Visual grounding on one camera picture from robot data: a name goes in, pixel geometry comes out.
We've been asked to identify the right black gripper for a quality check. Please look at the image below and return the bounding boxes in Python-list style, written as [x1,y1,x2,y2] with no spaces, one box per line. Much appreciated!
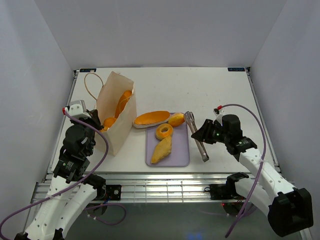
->
[190,119,229,145]

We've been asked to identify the orange glazed twisted bread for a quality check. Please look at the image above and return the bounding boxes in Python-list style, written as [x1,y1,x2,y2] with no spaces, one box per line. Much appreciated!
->
[100,117,117,133]

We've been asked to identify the large braided bread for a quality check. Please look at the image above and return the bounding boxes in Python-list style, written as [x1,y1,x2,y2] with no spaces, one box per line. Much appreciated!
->
[114,90,132,119]

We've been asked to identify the cream paper bag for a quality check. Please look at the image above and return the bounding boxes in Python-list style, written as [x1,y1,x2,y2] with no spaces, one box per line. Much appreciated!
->
[84,72,137,156]

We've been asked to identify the metal serving tongs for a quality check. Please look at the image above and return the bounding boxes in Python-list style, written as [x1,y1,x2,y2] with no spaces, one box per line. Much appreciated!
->
[184,111,210,163]

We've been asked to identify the small round bun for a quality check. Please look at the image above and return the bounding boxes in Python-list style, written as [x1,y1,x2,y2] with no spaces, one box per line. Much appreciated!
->
[168,112,185,128]

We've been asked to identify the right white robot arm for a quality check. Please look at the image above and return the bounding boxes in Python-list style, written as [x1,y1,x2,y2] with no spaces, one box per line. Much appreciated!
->
[191,114,314,237]

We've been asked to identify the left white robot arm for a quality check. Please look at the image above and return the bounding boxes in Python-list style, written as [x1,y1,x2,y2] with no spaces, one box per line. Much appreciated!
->
[15,106,106,240]

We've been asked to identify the long oval orange bread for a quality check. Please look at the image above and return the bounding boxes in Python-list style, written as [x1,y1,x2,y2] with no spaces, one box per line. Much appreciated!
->
[133,110,171,129]

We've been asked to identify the left table label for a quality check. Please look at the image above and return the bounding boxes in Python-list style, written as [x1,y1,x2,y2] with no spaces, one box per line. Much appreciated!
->
[79,68,97,73]

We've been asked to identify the table label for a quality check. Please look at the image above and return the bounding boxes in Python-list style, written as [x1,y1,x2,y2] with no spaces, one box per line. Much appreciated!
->
[79,68,97,73]
[227,67,246,72]

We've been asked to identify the lilac plastic tray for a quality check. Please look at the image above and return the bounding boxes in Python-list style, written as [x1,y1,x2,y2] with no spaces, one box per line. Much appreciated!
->
[145,122,190,168]

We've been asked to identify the right base motor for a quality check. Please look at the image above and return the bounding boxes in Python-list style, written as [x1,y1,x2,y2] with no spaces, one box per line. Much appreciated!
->
[204,183,233,200]

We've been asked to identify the base motor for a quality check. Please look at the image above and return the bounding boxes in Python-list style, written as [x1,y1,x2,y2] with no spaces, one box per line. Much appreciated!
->
[204,183,233,200]
[99,184,122,201]

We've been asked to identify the right table label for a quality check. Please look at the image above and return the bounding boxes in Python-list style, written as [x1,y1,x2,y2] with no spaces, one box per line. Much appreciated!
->
[227,67,246,72]

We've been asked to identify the triangular turnover pastry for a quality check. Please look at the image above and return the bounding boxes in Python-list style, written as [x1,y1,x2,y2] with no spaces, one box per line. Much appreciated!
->
[151,136,172,164]

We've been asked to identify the left base motor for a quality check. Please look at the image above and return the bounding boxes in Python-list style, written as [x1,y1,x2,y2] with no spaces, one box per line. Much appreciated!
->
[99,184,122,201]

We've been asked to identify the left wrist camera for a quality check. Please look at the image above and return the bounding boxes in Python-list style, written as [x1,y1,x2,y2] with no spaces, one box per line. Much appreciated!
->
[62,100,92,120]

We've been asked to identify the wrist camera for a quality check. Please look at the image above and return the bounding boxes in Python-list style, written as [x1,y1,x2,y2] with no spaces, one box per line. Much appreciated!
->
[62,100,92,120]
[213,105,225,124]

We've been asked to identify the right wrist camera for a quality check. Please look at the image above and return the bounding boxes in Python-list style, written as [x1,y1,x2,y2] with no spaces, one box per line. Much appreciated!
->
[213,105,225,124]

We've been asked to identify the sesame ring bread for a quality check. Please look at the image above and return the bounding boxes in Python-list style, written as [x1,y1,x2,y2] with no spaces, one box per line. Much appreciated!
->
[155,123,174,141]

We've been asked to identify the aluminium rail frame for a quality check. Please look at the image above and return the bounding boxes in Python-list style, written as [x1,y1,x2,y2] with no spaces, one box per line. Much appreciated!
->
[29,172,301,203]

